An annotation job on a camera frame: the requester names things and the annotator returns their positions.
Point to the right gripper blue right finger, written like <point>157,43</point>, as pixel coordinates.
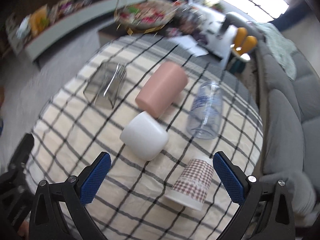
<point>276,220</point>

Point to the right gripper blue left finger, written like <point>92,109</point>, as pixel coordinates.
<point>47,220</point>

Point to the white ceramic cup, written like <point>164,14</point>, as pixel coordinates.
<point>144,136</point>

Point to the red plaid paper cup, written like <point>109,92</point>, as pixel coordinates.
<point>192,186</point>

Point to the clear printed plastic cup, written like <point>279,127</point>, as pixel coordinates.
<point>204,119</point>

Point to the clear square glass cup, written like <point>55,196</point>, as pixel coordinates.
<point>104,86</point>

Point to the pink cylindrical cup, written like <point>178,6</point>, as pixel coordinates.
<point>162,88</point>

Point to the grey sectional sofa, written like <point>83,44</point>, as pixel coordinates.
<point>290,113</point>

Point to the white low tv cabinet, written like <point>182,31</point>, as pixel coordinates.
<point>61,28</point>

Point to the light green blanket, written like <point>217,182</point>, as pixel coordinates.
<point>280,47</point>

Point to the yellow snack bag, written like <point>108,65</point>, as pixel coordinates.
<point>39,20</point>

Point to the dark coffee table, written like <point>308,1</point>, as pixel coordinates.
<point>218,49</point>

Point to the white paper sheet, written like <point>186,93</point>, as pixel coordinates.
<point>188,43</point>

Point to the tiered snack fruit bowl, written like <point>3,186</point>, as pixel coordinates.
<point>144,15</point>

